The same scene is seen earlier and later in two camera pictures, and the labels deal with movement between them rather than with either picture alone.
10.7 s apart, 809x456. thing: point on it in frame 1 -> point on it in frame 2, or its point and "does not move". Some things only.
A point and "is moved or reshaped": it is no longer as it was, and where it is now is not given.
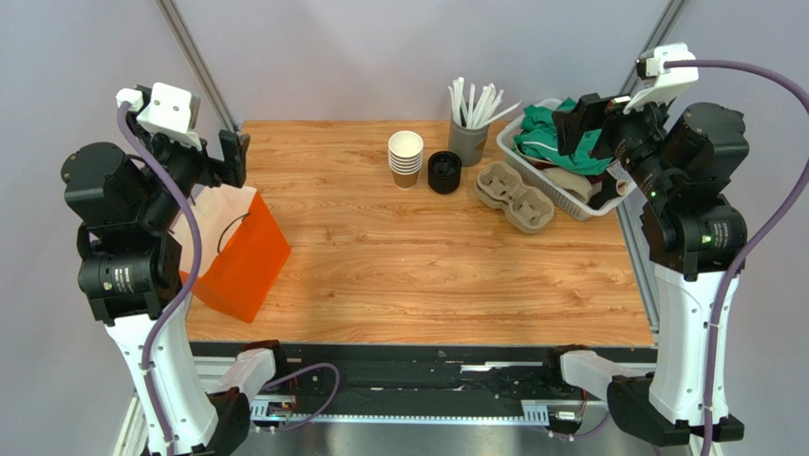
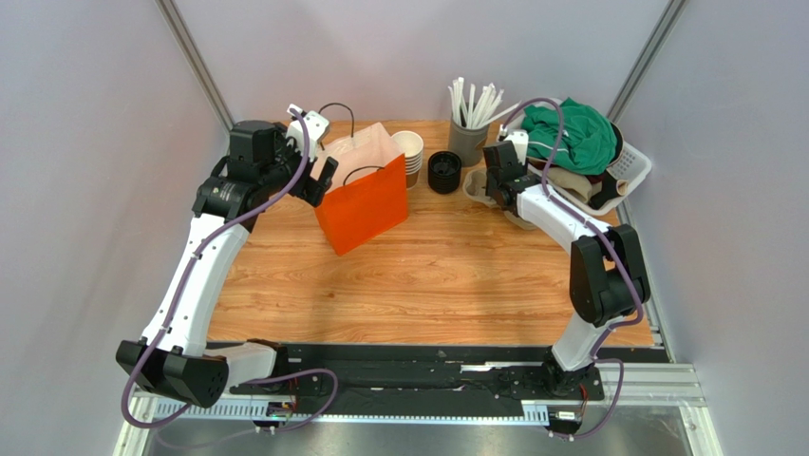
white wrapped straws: (478, 113) does not move
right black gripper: (597, 127) -> (500, 189)
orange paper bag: (243, 251) -> (365, 194)
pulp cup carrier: (531, 207) is moved or reshaped
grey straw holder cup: (468, 143) does not move
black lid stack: (443, 170) does not move
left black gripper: (233, 148) -> (313, 189)
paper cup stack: (405, 150) does not move
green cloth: (538, 139) does not move
